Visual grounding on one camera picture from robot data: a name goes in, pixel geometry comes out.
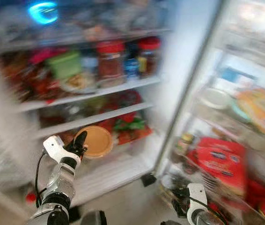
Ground red food bags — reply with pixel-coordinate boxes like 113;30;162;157
0;48;64;103

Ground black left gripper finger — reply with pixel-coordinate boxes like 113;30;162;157
74;131;89;157

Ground large red lid jar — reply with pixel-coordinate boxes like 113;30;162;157
96;40;125;88

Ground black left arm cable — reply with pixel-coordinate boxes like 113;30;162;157
35;150;49;208

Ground white fridge door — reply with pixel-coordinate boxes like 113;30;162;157
157;0;265;225

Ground red snack package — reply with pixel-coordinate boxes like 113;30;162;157
194;136;248;196

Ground small red lid jar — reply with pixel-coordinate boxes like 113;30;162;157
137;37;162;78

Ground blue label bottle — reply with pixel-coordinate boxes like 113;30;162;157
124;44;140;81

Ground white round lid container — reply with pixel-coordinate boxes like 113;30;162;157
199;88;235;111

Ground blue and white box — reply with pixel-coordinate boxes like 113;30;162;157
218;67;256;93

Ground beige round bowl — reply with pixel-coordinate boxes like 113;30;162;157
74;125;115;159

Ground orange food package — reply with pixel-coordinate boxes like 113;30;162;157
237;88;265;135

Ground small yellow lid jar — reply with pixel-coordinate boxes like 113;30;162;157
176;133;195;158

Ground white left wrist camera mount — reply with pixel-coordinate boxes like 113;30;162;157
42;135;82;166

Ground red and green package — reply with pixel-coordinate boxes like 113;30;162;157
110;112;154;144

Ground blue round fridge light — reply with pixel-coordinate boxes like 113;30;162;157
28;1;59;25

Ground black fridge door foot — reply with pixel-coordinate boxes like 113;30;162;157
140;173;157;188

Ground white fridge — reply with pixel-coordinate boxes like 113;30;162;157
0;0;227;209

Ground green plastic container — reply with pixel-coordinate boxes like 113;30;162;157
47;50;83;80

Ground white plate of food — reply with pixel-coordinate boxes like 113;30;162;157
59;72;98;94

